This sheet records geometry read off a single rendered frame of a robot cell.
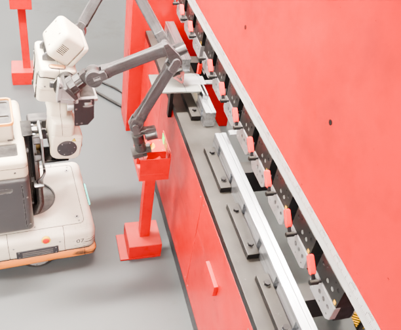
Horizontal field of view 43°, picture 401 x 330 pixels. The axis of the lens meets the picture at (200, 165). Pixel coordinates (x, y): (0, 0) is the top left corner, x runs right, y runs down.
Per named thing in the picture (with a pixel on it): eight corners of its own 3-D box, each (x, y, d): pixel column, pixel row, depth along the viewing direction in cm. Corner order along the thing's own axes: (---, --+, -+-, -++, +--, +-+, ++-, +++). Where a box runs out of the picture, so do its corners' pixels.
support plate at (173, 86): (148, 76, 290) (148, 74, 289) (192, 74, 297) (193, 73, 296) (154, 93, 277) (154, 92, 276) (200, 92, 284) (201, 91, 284)
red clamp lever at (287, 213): (284, 209, 177) (287, 237, 175) (294, 207, 178) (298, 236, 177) (281, 209, 178) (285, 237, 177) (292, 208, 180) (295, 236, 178)
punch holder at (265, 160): (249, 165, 214) (258, 133, 204) (268, 164, 217) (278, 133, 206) (262, 190, 204) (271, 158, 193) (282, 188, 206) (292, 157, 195)
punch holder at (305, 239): (285, 238, 186) (297, 206, 175) (306, 236, 189) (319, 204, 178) (301, 272, 176) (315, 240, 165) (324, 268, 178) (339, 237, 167)
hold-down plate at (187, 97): (178, 90, 304) (179, 86, 302) (187, 90, 306) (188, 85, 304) (190, 120, 283) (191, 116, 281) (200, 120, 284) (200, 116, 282)
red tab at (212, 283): (203, 270, 248) (205, 260, 244) (207, 269, 249) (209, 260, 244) (211, 296, 238) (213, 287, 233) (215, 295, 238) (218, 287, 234)
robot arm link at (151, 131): (129, 118, 257) (131, 126, 250) (152, 112, 259) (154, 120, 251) (134, 138, 264) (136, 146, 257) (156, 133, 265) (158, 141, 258)
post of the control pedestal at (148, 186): (137, 230, 318) (143, 164, 283) (147, 228, 320) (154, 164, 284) (139, 237, 314) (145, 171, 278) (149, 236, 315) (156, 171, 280)
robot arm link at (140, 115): (170, 49, 244) (173, 57, 235) (179, 55, 247) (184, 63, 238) (126, 122, 259) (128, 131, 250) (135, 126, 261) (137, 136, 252)
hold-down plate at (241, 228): (225, 207, 236) (227, 203, 234) (236, 206, 238) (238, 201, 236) (246, 259, 215) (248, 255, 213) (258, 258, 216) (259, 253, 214)
